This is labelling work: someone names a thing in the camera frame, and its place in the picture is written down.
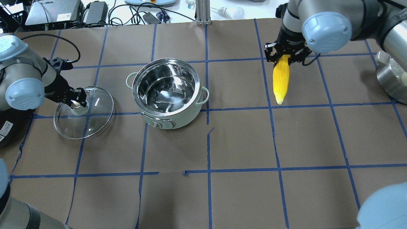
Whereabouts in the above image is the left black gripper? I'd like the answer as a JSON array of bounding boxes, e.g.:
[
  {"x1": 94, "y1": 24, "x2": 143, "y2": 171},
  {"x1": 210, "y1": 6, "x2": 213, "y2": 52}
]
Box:
[{"x1": 43, "y1": 57, "x2": 87, "y2": 108}]

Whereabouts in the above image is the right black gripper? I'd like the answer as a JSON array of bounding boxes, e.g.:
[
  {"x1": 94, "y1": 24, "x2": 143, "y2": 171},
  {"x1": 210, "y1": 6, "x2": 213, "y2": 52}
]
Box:
[{"x1": 266, "y1": 29, "x2": 312, "y2": 64}]

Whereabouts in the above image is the glass pot lid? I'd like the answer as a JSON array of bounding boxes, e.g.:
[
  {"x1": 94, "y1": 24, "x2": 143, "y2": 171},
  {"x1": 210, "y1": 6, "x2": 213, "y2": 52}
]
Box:
[{"x1": 53, "y1": 87, "x2": 114, "y2": 140}]

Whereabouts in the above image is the yellow corn cob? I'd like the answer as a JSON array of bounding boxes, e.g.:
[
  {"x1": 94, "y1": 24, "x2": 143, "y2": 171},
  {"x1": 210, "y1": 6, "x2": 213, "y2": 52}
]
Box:
[{"x1": 273, "y1": 54, "x2": 291, "y2": 105}]

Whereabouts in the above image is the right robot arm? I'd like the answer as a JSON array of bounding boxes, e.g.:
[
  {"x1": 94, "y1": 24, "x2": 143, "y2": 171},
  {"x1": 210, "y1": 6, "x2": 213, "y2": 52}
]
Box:
[{"x1": 265, "y1": 0, "x2": 406, "y2": 66}]

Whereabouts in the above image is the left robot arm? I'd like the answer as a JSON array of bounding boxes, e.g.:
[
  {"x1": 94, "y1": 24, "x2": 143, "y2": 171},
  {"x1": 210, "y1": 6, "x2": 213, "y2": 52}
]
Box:
[{"x1": 0, "y1": 35, "x2": 87, "y2": 111}]

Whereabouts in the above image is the pale green cooking pot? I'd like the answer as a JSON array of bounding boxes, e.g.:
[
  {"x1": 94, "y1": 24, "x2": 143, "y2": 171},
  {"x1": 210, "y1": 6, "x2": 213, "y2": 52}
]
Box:
[{"x1": 126, "y1": 58, "x2": 210, "y2": 129}]

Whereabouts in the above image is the steel steamer pot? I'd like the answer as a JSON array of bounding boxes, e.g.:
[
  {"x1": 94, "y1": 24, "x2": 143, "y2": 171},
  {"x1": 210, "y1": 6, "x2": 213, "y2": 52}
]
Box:
[{"x1": 375, "y1": 51, "x2": 407, "y2": 104}]

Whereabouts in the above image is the white light bulb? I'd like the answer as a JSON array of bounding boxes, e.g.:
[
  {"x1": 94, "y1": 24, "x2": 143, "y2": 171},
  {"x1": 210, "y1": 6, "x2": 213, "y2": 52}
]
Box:
[{"x1": 216, "y1": 6, "x2": 245, "y2": 19}]

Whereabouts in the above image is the black power adapter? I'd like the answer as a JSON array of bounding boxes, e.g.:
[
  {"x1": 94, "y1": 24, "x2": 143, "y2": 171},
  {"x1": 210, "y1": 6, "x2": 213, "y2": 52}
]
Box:
[{"x1": 84, "y1": 1, "x2": 108, "y2": 24}]

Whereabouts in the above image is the aluminium frame post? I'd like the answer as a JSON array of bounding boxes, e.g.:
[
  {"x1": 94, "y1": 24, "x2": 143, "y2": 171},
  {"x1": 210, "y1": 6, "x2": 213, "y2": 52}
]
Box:
[{"x1": 195, "y1": 0, "x2": 212, "y2": 26}]

